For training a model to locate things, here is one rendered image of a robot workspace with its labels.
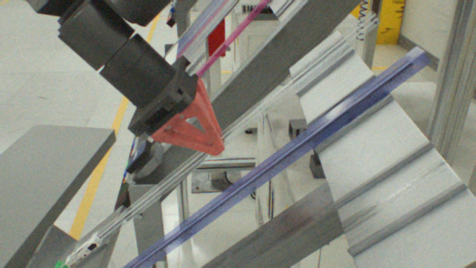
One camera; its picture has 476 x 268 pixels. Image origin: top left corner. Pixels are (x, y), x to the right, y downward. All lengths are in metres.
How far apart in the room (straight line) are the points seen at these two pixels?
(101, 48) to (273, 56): 0.31
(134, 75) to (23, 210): 0.62
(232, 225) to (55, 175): 0.89
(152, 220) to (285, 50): 0.36
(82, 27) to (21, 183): 0.70
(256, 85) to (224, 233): 1.13
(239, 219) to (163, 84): 1.40
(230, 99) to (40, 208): 0.50
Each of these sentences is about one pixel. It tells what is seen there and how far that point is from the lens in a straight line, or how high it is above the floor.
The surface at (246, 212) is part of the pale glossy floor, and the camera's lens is 1.83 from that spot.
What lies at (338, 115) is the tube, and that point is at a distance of 0.33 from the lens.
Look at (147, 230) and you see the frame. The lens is 0.76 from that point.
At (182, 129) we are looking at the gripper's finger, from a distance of 0.48.
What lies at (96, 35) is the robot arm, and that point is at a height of 1.05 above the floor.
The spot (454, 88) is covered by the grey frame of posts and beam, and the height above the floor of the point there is 0.91.
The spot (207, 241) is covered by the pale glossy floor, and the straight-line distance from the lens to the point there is 1.70.
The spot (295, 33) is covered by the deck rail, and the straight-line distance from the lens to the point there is 0.65.
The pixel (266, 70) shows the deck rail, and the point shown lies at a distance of 0.66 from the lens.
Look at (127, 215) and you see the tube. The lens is 0.54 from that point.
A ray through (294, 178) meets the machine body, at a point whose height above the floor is 0.62.
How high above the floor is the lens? 1.16
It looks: 29 degrees down
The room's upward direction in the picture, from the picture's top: straight up
